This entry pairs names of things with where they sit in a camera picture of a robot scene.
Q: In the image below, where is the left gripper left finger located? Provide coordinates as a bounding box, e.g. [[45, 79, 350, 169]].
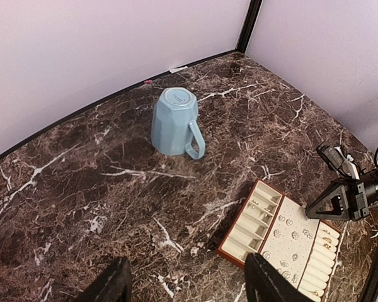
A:
[[81, 257, 132, 301]]

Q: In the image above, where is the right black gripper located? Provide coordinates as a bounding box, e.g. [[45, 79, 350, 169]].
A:
[[306, 180, 369, 221]]

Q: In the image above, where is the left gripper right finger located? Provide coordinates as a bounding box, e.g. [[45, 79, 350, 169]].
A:
[[244, 253, 311, 302]]

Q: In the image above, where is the brown jewelry tray cream lining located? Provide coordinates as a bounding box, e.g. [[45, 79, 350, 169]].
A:
[[217, 180, 340, 301]]

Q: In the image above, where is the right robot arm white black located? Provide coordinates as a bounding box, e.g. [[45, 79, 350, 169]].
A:
[[306, 142, 378, 301]]

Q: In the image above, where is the light blue upside-down mug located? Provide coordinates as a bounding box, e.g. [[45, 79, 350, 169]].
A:
[[151, 87, 205, 160]]

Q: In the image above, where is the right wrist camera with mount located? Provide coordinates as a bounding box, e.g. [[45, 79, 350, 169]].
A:
[[316, 142, 360, 180]]

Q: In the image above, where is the black right corner post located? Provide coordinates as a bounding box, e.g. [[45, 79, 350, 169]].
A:
[[236, 0, 262, 54]]

